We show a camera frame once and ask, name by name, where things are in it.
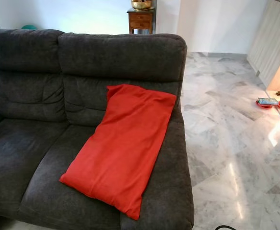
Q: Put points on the red rectangular pillow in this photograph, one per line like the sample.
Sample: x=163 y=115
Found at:
x=121 y=153

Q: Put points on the teal plastic stool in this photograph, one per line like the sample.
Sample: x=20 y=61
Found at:
x=29 y=27

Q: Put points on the dark grey fabric sofa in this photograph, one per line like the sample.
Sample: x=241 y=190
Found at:
x=34 y=143

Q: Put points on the brass bowl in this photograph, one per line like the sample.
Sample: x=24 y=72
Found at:
x=141 y=5

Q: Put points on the white panelled cabinet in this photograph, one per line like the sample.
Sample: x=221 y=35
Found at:
x=269 y=38

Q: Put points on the blue flat box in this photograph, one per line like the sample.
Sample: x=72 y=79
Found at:
x=268 y=101

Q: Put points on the brown wooden side table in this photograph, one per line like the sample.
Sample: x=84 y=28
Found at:
x=141 y=20

